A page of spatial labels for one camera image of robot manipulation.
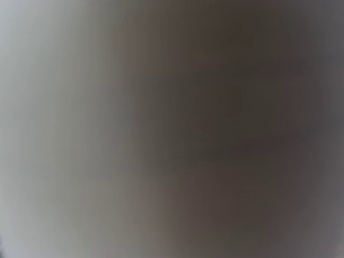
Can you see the cream lined letter paper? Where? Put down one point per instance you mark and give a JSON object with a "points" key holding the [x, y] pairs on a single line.
{"points": [[171, 128]]}

